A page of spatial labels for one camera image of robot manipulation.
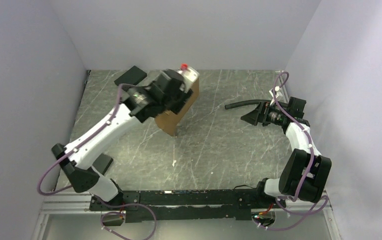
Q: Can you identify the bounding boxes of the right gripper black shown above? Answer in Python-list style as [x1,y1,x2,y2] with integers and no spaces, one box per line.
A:
[240,101,288,127]

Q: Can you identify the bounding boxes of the brown cardboard box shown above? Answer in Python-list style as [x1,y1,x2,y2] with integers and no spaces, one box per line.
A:
[153,77,201,138]

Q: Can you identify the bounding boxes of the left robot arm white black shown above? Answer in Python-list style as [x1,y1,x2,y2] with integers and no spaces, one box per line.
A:
[52,66,200,210]

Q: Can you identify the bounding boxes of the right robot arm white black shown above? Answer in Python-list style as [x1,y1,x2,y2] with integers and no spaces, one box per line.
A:
[240,97,332,208]

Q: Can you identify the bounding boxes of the black flat box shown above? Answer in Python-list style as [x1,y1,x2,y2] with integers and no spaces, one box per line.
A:
[114,65,148,86]

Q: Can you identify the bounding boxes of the black foam tube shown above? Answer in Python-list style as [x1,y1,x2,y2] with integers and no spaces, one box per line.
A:
[224,99,270,110]

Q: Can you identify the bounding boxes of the black triangular plate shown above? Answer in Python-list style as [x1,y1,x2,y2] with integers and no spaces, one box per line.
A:
[92,153,114,175]

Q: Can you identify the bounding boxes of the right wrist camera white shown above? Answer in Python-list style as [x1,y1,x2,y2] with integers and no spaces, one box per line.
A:
[269,86,283,101]

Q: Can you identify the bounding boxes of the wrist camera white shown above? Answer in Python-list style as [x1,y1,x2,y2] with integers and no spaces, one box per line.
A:
[177,63,200,93]
[269,86,283,101]

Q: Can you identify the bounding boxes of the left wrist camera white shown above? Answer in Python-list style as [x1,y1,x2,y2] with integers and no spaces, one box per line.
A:
[177,63,200,93]

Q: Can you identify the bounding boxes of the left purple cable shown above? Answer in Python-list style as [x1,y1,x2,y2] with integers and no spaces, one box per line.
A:
[37,83,158,240]

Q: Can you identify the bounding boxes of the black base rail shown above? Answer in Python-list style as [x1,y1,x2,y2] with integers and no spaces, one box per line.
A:
[89,188,276,223]

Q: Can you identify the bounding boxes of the aluminium frame rail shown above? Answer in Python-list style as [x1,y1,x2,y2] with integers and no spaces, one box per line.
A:
[40,191,92,215]

